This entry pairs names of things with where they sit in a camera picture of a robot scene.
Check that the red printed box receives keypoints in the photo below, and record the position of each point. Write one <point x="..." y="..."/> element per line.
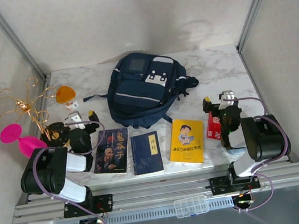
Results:
<point x="213" y="130"/>

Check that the dark book with old man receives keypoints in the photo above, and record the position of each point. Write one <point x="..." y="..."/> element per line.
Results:
<point x="111" y="157"/>

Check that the yellow cartoon cover book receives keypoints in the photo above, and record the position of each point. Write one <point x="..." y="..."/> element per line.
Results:
<point x="189" y="151"/>

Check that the navy blue backpack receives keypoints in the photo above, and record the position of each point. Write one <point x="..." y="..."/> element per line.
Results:
<point x="135" y="91"/>

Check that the blue thread-bound book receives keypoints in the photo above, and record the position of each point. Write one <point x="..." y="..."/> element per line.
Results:
<point x="145" y="157"/>

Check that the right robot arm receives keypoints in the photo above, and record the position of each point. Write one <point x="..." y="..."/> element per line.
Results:
<point x="266" y="139"/>

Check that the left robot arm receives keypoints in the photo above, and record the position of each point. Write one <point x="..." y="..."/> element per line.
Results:
<point x="77" y="193"/>

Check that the orange lid yogurt cup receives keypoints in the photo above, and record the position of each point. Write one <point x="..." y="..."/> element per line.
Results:
<point x="65" y="93"/>

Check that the pink goblet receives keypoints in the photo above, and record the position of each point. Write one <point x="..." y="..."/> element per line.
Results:
<point x="30" y="145"/>

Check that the small circuit board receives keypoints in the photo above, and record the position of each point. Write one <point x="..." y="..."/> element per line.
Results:
<point x="91" y="222"/>
<point x="244" y="199"/>

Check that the clear plastic organizer box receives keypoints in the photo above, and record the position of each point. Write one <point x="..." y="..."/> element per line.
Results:
<point x="191" y="206"/>

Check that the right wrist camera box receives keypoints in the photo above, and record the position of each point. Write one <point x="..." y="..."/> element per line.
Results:
<point x="227" y="98"/>

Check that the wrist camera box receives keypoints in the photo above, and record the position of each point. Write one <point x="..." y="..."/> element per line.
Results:
<point x="227" y="98"/>
<point x="73" y="120"/>

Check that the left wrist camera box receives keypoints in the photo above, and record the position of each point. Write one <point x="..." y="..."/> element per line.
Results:
<point x="73" y="120"/>

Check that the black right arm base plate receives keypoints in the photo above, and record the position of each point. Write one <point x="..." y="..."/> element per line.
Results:
<point x="217" y="186"/>

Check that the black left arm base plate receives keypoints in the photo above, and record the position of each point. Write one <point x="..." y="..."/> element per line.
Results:
<point x="106" y="203"/>

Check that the aluminium rail frame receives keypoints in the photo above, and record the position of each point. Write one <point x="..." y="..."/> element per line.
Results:
<point x="164" y="190"/>

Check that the aluminium corner post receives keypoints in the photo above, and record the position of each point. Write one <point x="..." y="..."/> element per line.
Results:
<point x="256" y="3"/>
<point x="16" y="39"/>

